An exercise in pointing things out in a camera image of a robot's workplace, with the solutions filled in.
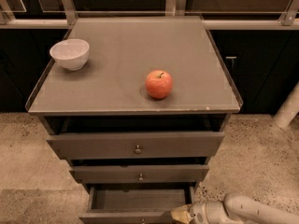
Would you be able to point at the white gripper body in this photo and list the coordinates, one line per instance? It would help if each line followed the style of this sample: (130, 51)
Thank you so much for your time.
(198, 214)

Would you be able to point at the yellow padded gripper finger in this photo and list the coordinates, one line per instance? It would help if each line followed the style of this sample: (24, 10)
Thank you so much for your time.
(181, 214)

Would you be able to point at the grey bottom drawer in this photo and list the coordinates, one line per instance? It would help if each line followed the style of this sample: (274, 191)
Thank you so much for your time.
(148, 203)

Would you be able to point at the grey drawer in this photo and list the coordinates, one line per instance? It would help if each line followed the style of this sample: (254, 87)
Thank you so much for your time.
(93, 146)
(139, 174)
(148, 203)

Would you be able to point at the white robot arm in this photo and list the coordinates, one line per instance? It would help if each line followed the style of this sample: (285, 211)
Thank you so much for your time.
(235, 208)

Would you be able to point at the grey middle drawer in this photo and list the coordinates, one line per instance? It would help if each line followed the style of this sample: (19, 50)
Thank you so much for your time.
(139, 174)

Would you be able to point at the grey top drawer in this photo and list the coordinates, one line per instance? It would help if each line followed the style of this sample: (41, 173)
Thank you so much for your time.
(93, 146)

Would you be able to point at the grey drawer cabinet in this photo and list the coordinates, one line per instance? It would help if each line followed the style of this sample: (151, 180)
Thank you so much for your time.
(108, 94)

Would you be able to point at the red apple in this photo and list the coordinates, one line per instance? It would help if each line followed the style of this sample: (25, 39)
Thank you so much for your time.
(159, 84)

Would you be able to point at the dark background cabinet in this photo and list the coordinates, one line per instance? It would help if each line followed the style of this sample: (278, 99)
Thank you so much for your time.
(263, 64)

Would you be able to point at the white ceramic bowl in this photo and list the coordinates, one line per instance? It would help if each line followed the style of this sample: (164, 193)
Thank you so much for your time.
(71, 54)

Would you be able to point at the metal railing with glass panels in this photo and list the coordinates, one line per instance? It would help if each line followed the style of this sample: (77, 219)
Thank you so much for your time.
(215, 14)

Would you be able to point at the white pipe post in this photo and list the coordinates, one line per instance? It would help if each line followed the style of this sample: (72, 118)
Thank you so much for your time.
(289, 109)

